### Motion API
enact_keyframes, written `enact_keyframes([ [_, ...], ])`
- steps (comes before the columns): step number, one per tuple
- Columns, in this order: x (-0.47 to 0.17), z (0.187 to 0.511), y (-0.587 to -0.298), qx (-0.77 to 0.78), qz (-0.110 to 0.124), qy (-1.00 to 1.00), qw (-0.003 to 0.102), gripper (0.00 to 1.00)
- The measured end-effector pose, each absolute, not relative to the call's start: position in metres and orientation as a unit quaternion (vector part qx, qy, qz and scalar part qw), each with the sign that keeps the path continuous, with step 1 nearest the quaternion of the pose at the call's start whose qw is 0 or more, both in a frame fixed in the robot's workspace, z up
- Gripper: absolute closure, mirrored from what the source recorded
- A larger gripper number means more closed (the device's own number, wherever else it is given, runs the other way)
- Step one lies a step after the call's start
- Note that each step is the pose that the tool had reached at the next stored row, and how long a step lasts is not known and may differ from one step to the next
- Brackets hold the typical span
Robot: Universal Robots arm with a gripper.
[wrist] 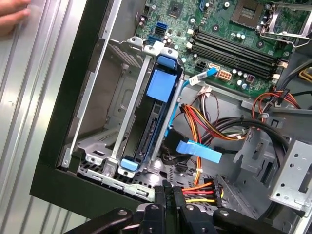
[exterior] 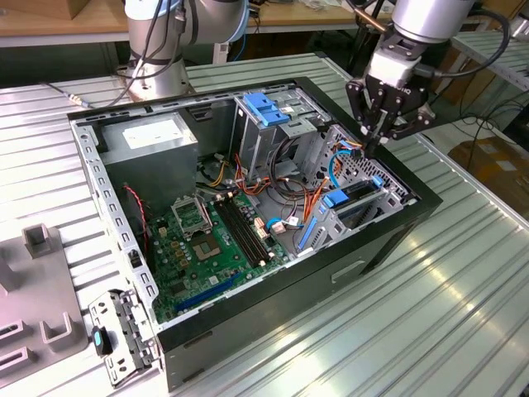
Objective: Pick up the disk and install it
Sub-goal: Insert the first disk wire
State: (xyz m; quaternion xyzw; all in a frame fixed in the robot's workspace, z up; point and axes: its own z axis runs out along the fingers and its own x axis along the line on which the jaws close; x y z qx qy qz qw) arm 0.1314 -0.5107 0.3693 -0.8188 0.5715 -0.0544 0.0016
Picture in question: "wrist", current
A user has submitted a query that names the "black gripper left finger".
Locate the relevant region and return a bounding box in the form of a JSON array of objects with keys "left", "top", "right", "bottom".
[{"left": 62, "top": 185, "right": 169, "bottom": 234}]

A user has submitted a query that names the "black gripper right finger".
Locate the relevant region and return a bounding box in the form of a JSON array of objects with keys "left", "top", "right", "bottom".
[{"left": 172, "top": 186, "right": 312, "bottom": 234}]

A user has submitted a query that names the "orange red power wire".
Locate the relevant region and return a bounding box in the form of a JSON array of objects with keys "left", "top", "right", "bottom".
[{"left": 162, "top": 103, "right": 246, "bottom": 208}]

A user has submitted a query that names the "silver disk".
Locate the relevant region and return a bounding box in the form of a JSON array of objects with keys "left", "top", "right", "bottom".
[{"left": 119, "top": 55, "right": 183, "bottom": 173}]

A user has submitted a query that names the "grey metal disk bay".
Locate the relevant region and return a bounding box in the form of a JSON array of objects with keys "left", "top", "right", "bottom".
[{"left": 64, "top": 36, "right": 186, "bottom": 193}]

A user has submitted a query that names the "bare person hand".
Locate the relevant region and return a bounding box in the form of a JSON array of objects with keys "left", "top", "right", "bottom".
[{"left": 0, "top": 0, "right": 32, "bottom": 38}]

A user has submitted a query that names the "grey metal optical drive cage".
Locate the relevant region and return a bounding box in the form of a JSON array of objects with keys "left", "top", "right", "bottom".
[{"left": 233, "top": 107, "right": 312, "bottom": 234}]

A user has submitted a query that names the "black open PC case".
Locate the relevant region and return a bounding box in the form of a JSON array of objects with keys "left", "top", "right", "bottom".
[{"left": 29, "top": 0, "right": 312, "bottom": 234}]

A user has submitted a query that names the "black RAM slot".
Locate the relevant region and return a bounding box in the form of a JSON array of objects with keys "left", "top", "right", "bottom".
[
  {"left": 192, "top": 40, "right": 285, "bottom": 72},
  {"left": 194, "top": 34, "right": 290, "bottom": 66},
  {"left": 195, "top": 28, "right": 293, "bottom": 61},
  {"left": 190, "top": 46, "right": 280, "bottom": 78}
]

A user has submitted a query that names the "green motherboard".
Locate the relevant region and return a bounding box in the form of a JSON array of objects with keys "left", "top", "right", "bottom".
[{"left": 133, "top": 0, "right": 312, "bottom": 98}]

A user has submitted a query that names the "CPU socket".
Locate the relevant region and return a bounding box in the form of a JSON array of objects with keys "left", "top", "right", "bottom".
[{"left": 230, "top": 0, "right": 265, "bottom": 25}]

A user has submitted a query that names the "metal socket cover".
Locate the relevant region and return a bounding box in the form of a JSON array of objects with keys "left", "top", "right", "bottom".
[{"left": 259, "top": 0, "right": 312, "bottom": 47}]

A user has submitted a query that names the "blue SATA wire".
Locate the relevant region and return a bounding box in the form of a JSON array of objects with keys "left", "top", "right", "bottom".
[{"left": 164, "top": 67, "right": 224, "bottom": 166}]

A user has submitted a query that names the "power supply wire bundle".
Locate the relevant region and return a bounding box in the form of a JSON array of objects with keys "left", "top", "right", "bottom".
[{"left": 195, "top": 89, "right": 305, "bottom": 171}]

